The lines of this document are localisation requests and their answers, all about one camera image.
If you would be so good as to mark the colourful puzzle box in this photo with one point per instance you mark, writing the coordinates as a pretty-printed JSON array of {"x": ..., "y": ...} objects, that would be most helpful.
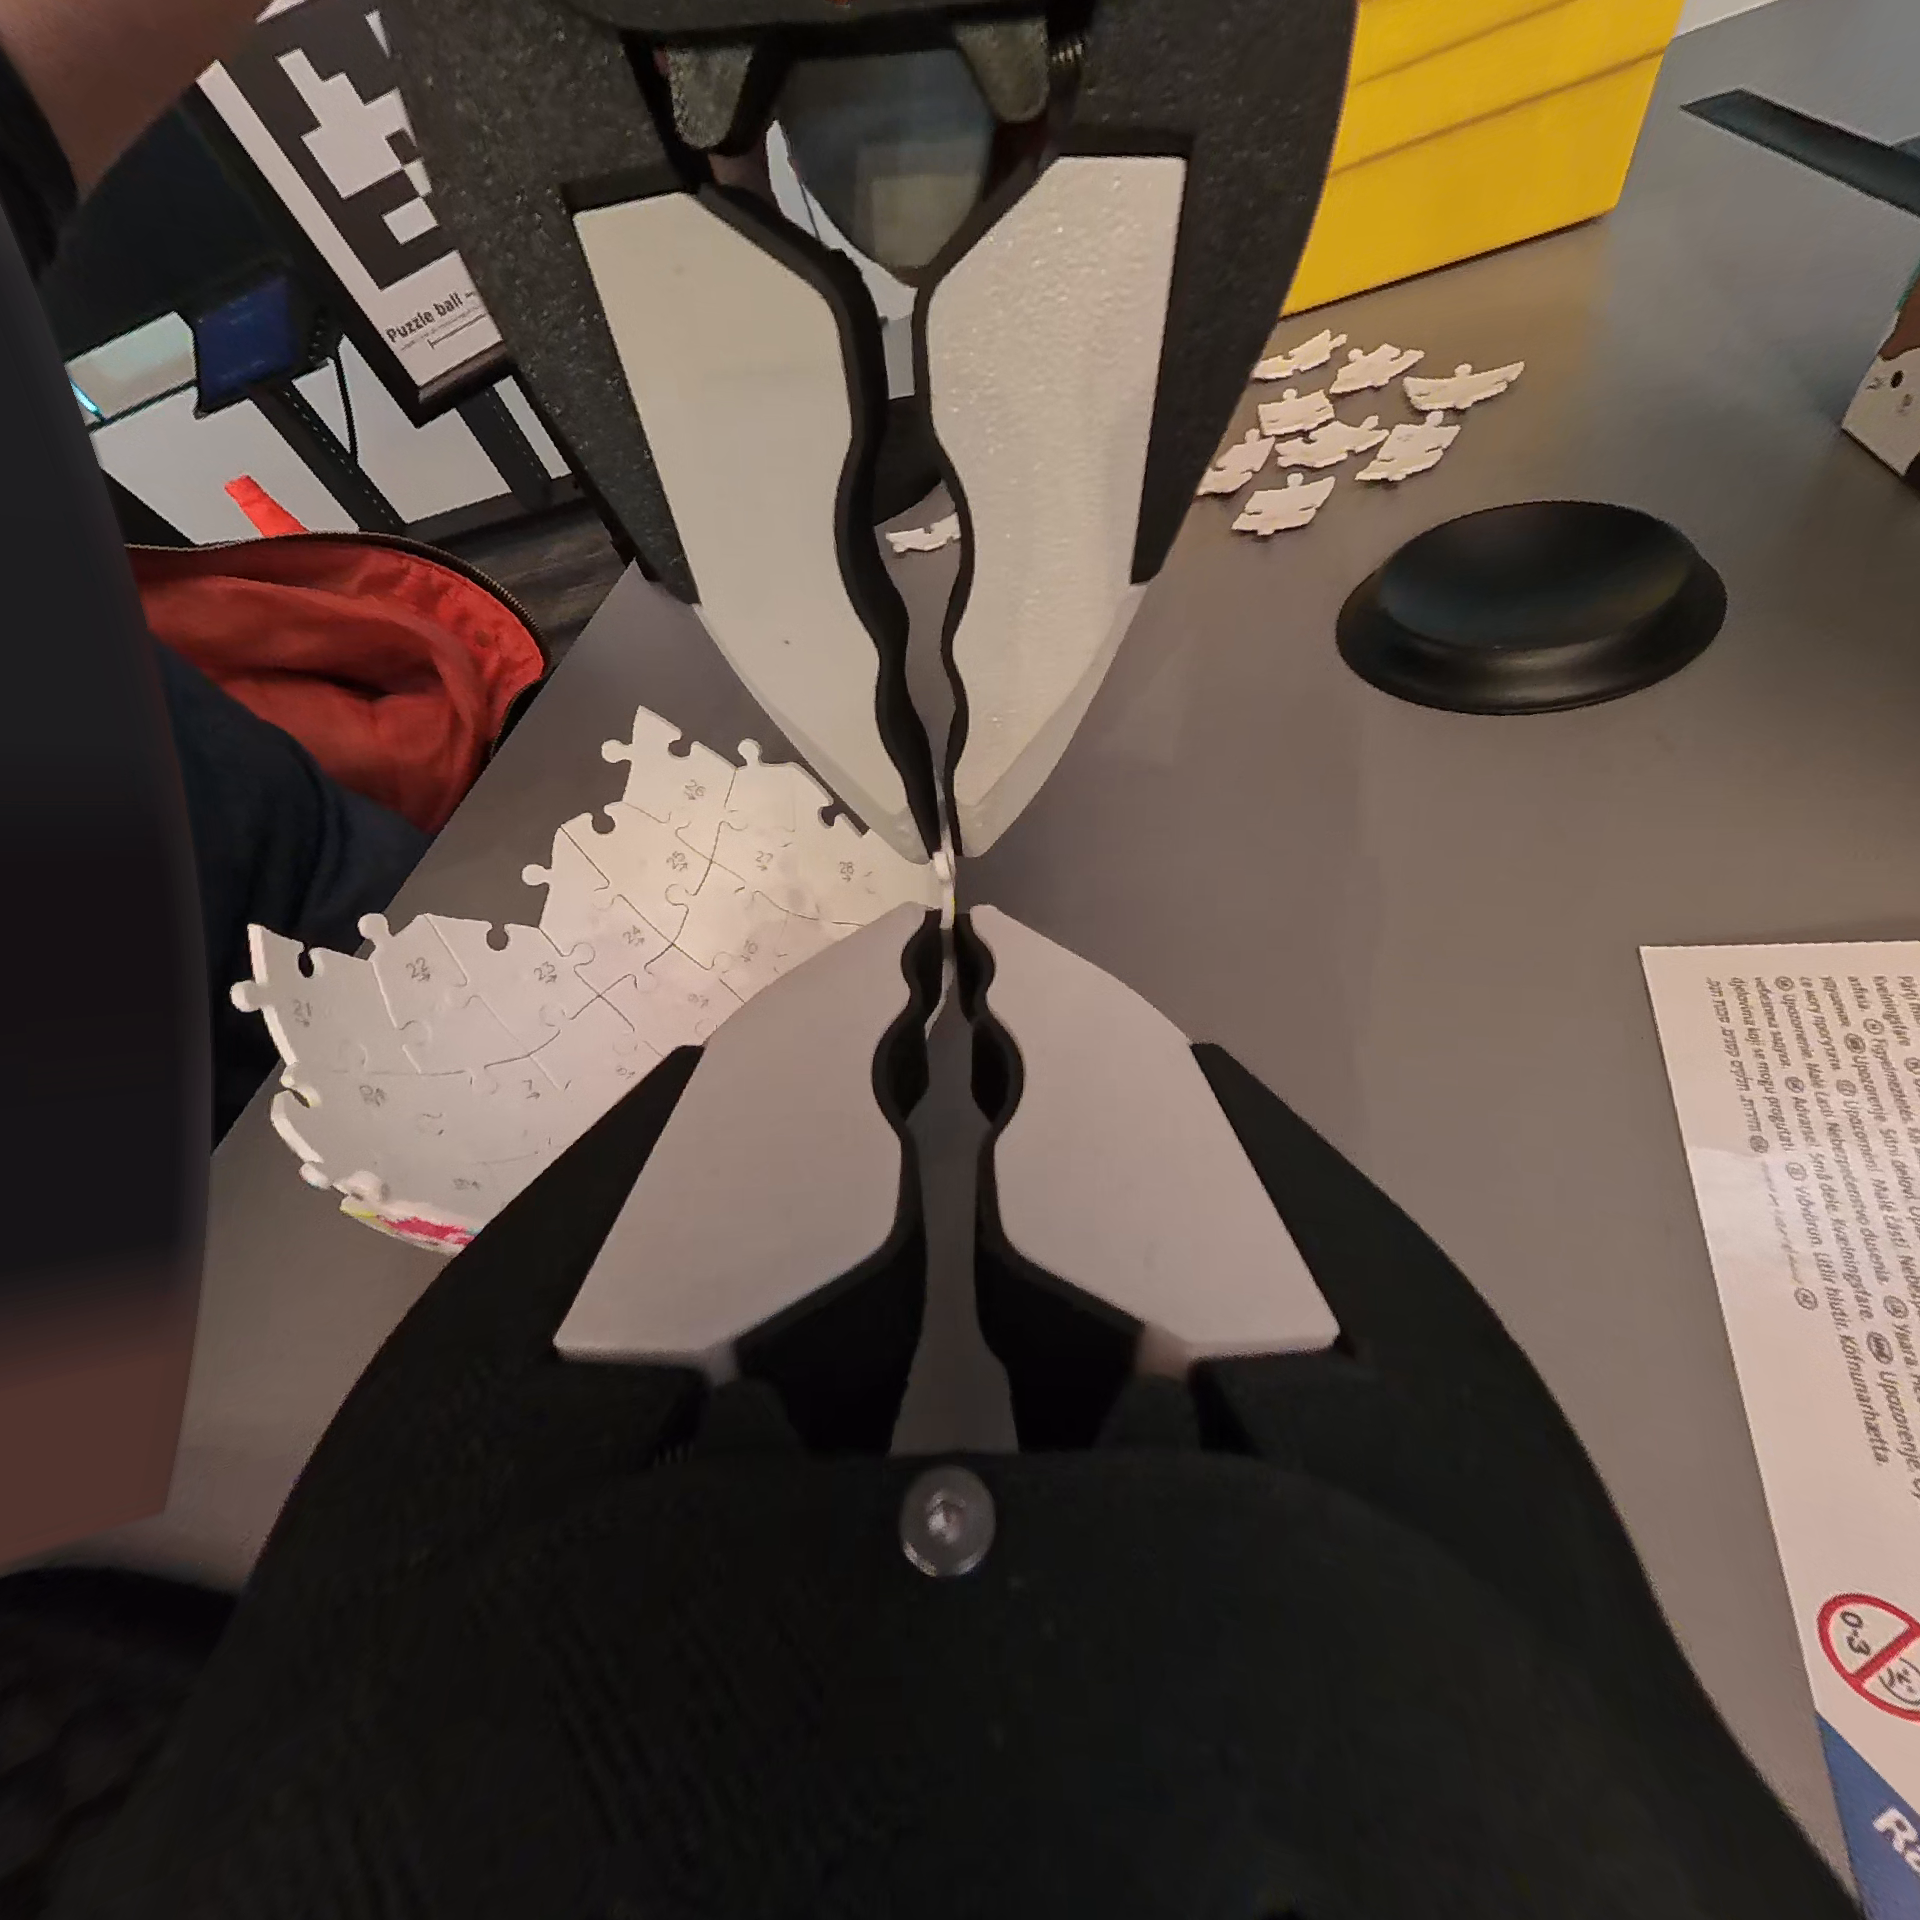
[{"x": 1887, "y": 390}]

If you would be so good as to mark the white instruction leaflet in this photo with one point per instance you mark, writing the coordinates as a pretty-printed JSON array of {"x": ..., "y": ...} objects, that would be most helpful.
[{"x": 1801, "y": 1277}]

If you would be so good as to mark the framed black white tag sign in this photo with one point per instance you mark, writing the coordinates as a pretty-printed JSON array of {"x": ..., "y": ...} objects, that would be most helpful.
[{"x": 361, "y": 164}]

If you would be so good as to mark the half built puzzle ball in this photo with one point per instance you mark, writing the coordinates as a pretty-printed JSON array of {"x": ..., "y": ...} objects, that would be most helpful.
[{"x": 497, "y": 1021}]

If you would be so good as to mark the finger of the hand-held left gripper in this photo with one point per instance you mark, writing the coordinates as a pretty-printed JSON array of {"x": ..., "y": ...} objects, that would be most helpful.
[
  {"x": 735, "y": 452},
  {"x": 1065, "y": 452}
]

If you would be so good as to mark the small blue screen device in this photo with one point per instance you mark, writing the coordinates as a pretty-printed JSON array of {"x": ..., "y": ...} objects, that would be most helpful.
[{"x": 248, "y": 338}]

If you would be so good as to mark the person's dark blue shirt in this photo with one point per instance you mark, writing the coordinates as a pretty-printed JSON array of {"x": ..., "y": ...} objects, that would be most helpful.
[{"x": 286, "y": 870}]

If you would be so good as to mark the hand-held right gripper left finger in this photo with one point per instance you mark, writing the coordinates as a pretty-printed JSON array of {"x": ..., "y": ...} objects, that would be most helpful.
[{"x": 749, "y": 1185}]

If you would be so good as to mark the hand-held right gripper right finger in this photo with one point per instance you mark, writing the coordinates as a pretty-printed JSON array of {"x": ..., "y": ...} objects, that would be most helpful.
[{"x": 1156, "y": 1185}]

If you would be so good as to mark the person's left forearm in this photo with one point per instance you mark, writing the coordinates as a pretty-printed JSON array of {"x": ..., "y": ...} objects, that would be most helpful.
[{"x": 164, "y": 59}]

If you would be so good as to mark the pile of white puzzle pieces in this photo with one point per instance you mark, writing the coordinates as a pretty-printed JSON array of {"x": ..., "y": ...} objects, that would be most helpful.
[{"x": 1322, "y": 435}]

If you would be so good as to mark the black round ball stand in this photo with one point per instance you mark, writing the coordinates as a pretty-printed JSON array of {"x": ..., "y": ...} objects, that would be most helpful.
[{"x": 1530, "y": 600}]

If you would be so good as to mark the black jacket with orange lining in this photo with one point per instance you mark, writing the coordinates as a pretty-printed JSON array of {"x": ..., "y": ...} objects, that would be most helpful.
[{"x": 331, "y": 659}]

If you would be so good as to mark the small curved puzzle piece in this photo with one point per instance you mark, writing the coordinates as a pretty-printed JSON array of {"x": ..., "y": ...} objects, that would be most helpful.
[{"x": 941, "y": 877}]

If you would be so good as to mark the yellow plastic bin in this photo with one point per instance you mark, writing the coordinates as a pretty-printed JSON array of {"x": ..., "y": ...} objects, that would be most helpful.
[{"x": 1471, "y": 135}]

